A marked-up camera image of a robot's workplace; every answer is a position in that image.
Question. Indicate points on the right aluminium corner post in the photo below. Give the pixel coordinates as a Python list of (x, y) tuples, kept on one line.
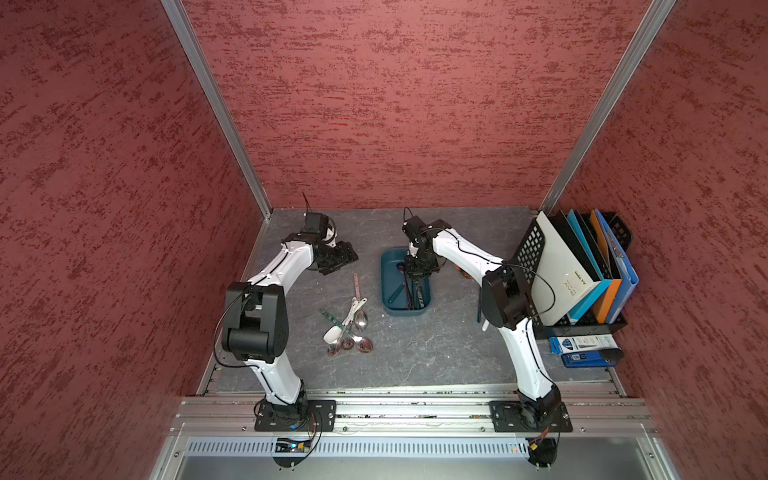
[(651, 23)]

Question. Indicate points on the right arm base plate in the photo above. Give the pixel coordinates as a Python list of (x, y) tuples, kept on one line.
[(528, 418)]

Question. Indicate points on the blue binder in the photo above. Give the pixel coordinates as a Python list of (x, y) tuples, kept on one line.
[(618, 262)]

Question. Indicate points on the orange folder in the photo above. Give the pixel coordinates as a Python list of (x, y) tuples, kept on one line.
[(612, 278)]

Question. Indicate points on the blue box under rack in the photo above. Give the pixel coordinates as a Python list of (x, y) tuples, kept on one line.
[(593, 351)]

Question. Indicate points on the teal plastic storage box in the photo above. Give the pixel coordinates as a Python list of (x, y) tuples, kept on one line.
[(401, 295)]

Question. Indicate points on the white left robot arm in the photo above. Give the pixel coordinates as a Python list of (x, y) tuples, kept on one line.
[(255, 325)]

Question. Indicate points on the aluminium corner post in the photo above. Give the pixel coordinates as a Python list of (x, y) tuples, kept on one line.
[(651, 23), (184, 31)]

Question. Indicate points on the pink riveted spoon handle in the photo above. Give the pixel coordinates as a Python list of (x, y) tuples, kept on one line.
[(356, 285)]

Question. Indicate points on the green patterned spoon handle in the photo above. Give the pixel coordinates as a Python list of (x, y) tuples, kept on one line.
[(335, 322)]

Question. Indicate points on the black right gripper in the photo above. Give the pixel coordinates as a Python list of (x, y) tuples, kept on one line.
[(416, 272)]

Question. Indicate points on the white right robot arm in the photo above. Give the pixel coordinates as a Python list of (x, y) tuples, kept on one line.
[(505, 302)]

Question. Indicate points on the teal folder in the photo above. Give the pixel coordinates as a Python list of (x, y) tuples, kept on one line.
[(582, 313)]

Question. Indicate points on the orange plastic spoon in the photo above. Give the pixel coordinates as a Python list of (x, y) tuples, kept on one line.
[(465, 274)]

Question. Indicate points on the gold spoon green handle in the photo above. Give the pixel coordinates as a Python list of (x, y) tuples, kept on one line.
[(393, 296)]

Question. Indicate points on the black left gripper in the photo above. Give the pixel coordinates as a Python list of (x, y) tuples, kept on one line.
[(345, 256)]

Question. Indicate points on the silver spoon patterned handle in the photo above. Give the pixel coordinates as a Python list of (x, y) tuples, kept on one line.
[(420, 302)]

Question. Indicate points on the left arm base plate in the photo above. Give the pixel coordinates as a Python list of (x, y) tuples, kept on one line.
[(312, 415)]

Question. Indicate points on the left aluminium corner post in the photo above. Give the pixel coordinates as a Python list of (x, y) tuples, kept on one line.
[(184, 31)]

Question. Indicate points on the black mesh file rack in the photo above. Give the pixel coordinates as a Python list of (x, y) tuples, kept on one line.
[(526, 258)]

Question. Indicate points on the purple metal spoon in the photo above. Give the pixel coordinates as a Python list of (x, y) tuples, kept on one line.
[(407, 286)]

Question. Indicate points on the aluminium front rail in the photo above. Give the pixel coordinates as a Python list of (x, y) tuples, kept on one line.
[(426, 416)]

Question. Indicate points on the white folder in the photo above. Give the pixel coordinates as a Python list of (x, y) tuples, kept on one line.
[(561, 281)]

